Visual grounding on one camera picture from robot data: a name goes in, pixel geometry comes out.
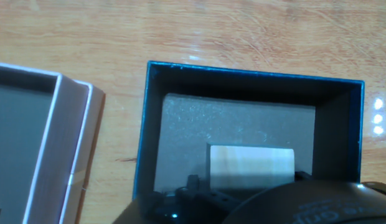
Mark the dark blue open box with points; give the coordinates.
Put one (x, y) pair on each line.
(211, 121)

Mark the white open box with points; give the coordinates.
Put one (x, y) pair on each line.
(46, 149)

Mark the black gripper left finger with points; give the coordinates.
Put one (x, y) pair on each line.
(193, 189)

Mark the large wooden cube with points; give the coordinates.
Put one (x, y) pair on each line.
(252, 165)

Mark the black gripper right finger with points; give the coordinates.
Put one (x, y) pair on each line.
(302, 176)

